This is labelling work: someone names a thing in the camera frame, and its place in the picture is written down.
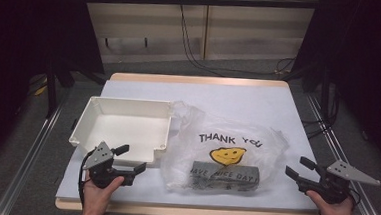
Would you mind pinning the clear smiley print plastic bag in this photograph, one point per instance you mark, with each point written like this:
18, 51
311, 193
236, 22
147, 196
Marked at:
190, 131

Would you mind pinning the white plastic box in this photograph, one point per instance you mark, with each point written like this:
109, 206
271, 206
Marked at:
127, 127

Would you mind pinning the black horizontal bar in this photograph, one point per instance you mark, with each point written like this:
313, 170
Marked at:
201, 2

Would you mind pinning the black metal stand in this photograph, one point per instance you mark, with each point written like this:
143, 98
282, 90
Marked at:
52, 92

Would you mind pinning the metal floor rail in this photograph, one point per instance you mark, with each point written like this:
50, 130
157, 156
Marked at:
24, 164
369, 205

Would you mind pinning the black rectangular carton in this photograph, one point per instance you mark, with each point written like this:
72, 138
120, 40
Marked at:
224, 178

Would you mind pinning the yellow floor object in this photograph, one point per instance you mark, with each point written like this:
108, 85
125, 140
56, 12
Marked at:
41, 90

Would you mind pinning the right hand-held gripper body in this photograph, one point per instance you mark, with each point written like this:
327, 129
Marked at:
332, 189

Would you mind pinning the white table mat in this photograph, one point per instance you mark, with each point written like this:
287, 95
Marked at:
245, 104

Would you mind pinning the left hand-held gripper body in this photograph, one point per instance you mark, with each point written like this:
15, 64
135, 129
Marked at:
102, 174

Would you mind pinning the person's left hand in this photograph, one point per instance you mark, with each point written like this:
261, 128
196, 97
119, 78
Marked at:
97, 198

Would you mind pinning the black curtain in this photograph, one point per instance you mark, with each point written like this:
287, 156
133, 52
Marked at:
364, 64
33, 27

